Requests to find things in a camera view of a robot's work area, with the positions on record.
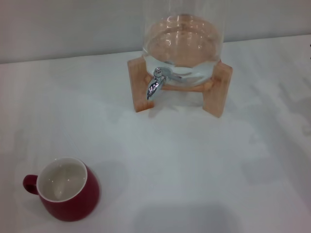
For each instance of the clear glass dispenser jar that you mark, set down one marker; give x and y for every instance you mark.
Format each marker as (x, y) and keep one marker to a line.
(182, 36)

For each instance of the wooden dispenser stand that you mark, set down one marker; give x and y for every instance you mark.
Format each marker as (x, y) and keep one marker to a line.
(217, 97)

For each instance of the red ceramic cup white inside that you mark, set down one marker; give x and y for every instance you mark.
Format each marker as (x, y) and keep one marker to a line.
(80, 201)

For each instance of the chrome faucet tap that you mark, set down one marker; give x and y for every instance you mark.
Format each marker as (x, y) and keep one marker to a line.
(155, 85)

